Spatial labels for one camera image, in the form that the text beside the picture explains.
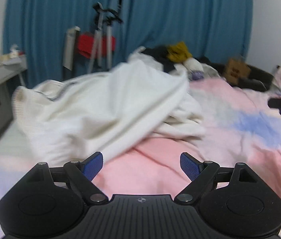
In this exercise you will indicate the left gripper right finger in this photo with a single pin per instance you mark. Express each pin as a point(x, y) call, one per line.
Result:
point(204, 178)

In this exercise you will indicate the mustard yellow garment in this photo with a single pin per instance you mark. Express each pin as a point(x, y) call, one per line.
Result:
point(178, 53)

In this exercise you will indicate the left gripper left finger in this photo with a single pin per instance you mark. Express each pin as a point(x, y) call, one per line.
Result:
point(71, 184)

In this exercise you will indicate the blue curtain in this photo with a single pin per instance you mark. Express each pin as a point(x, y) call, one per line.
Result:
point(216, 29)

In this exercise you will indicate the pastel tie-dye bed sheet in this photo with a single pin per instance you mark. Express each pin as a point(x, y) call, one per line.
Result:
point(239, 127)

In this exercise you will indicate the grey white purple garment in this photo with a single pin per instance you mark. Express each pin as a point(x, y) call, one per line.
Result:
point(202, 73)

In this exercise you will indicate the white and black jacket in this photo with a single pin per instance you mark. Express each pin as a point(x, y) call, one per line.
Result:
point(190, 65)

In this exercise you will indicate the brown paper bag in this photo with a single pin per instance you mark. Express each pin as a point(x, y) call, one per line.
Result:
point(234, 70)

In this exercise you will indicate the black bed frame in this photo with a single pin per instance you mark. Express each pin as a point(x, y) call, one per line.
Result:
point(258, 80)

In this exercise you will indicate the red cloth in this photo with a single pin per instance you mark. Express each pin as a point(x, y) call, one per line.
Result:
point(85, 43)

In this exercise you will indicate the white folding chair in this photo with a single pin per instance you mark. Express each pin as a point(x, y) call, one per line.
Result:
point(69, 52)

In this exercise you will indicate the white knit sweater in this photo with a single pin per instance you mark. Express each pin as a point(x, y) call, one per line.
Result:
point(108, 112)

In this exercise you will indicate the silver camera tripod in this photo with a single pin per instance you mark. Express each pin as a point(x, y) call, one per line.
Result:
point(105, 16)

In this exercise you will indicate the black garment on pile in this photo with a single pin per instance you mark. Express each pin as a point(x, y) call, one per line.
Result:
point(160, 53)

